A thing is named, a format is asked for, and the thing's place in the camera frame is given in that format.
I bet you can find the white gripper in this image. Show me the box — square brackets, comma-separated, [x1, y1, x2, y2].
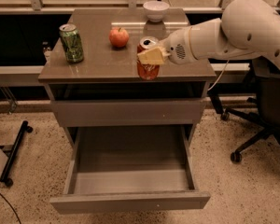
[137, 27, 197, 65]

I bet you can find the red coke can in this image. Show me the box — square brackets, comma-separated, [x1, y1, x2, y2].
[137, 36, 160, 80]

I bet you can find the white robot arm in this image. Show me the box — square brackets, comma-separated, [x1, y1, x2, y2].
[137, 0, 280, 70]

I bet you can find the closed grey top drawer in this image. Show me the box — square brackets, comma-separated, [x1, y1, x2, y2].
[50, 99, 205, 127]

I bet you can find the grey drawer cabinet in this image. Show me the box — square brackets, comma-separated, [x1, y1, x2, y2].
[39, 8, 215, 143]

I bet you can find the green soda can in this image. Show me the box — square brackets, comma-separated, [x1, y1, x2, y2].
[59, 23, 84, 63]

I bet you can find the open grey middle drawer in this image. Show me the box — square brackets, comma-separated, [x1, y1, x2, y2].
[50, 125, 210, 214]

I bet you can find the red apple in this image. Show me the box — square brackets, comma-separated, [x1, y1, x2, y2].
[109, 27, 129, 48]

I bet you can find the white bowl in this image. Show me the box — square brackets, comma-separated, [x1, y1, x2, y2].
[143, 1, 170, 22]

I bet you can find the black office chair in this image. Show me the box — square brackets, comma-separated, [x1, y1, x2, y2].
[208, 56, 280, 164]

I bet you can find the black wheeled stand base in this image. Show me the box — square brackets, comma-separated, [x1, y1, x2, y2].
[0, 120, 33, 187]

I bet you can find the white cable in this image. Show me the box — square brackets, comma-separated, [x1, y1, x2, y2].
[207, 59, 231, 92]

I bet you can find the black floor cable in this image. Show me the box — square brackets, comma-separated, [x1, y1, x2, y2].
[0, 182, 22, 224]

